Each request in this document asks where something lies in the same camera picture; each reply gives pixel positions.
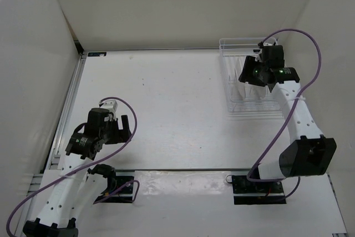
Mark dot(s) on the teal rimmed white plate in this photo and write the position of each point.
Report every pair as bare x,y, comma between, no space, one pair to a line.
239,63

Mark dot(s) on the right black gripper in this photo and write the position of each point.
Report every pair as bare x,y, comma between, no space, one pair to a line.
246,76

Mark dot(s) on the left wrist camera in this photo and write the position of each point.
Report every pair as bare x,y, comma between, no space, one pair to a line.
109,104

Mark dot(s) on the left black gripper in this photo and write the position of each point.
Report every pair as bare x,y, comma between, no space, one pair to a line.
121,135

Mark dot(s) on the aluminium rail frame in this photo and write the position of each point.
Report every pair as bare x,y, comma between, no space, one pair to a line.
53,157

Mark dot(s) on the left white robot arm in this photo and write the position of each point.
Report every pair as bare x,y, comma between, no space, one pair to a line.
81,179

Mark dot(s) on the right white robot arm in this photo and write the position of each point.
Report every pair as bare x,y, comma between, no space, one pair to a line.
309,152

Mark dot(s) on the black label sticker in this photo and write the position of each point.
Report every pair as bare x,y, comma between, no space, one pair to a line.
97,54

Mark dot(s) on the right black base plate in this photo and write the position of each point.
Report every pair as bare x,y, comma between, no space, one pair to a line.
246,192

